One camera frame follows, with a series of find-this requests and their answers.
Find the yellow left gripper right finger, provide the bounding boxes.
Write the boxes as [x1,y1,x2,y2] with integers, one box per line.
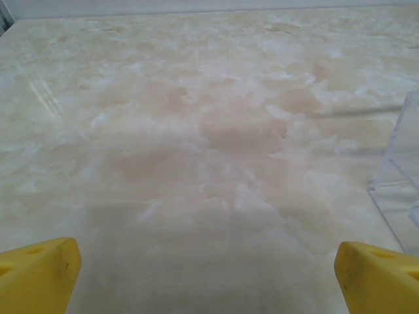
[334,241,419,314]

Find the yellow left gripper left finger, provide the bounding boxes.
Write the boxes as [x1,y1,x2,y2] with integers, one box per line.
[0,237,82,314]

